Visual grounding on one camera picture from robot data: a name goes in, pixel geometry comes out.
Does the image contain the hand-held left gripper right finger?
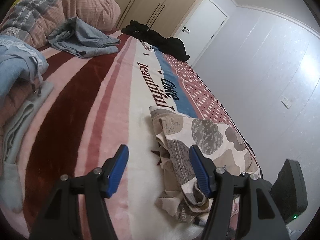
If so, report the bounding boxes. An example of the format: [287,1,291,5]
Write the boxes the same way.
[189,144,292,240]

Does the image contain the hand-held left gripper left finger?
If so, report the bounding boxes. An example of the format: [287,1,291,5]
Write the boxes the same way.
[29,144,130,240]

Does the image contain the beige bear print pants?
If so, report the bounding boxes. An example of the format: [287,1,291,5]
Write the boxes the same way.
[149,106,262,227]

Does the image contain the blue-grey pants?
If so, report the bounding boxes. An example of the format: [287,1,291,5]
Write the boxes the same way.
[47,17,122,59]

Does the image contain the striped printed blanket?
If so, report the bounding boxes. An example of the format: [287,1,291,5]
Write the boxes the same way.
[0,29,263,240]

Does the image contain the grey folded cloth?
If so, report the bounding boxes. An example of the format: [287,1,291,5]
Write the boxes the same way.
[0,81,54,213]

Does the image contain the black clothes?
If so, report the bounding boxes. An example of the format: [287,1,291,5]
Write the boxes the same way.
[121,20,190,62]

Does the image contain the white door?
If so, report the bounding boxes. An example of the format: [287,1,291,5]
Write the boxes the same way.
[172,0,228,67]

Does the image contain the wooden wardrobe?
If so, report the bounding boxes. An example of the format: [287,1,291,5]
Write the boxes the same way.
[107,0,217,38]

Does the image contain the pink and grey quilt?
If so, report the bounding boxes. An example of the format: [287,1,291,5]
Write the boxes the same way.
[0,0,121,49]

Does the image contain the white wall socket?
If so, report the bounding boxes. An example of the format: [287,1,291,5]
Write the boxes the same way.
[280,96,293,109]

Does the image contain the light blue drawstring pants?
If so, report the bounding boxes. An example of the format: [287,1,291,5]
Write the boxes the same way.
[0,35,50,98]

